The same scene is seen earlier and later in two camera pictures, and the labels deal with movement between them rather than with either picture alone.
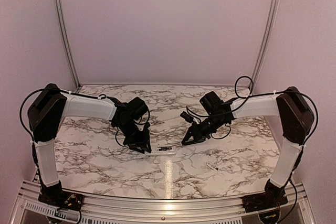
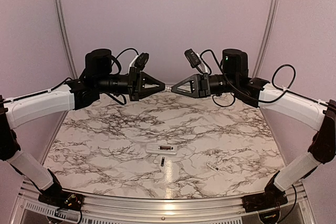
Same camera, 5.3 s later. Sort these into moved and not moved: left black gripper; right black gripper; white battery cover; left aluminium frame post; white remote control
Moved: left black gripper; right black gripper
Not moved: left aluminium frame post; white battery cover; white remote control
